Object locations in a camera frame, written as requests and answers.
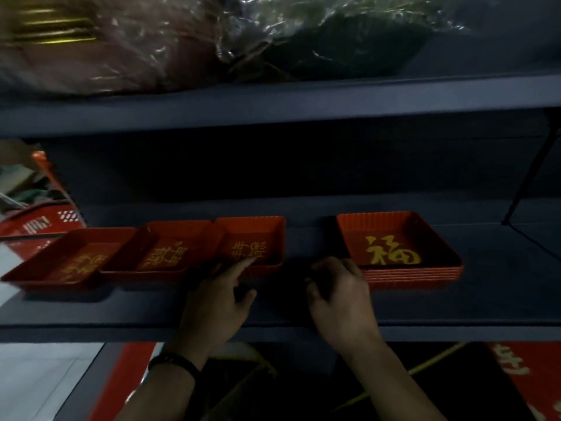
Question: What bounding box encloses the person's right hand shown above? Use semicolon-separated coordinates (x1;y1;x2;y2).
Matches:
305;257;382;354

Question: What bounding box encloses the person's left hand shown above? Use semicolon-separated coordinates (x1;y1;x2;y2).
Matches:
173;257;258;369

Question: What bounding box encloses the dark metal shelf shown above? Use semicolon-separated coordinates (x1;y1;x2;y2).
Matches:
0;0;561;421

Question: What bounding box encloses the rose pink rectangular tray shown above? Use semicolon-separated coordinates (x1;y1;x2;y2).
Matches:
0;26;216;38

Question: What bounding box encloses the person's right forearm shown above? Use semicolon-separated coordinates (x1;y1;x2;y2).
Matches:
346;337;448;421

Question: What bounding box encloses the red flat box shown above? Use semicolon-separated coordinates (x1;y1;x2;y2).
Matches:
87;343;157;421

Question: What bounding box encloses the red shopping basket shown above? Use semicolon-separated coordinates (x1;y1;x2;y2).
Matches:
0;201;86;259

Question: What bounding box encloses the orange white bag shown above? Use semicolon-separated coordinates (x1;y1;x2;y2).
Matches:
30;151;71;202

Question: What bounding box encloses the black beaded bracelet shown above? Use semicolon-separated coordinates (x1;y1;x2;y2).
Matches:
148;351;201;382

